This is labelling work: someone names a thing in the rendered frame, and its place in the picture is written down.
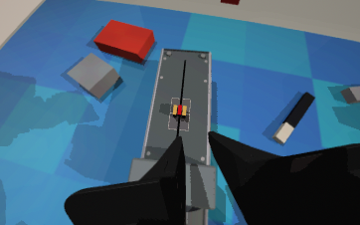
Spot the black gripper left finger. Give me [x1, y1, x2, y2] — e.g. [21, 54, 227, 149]
[64, 136, 186, 225]

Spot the red rectangular block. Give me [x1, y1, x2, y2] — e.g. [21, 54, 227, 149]
[94, 19, 155, 63]

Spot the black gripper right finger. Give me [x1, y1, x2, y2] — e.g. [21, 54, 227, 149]
[208, 131, 360, 225]

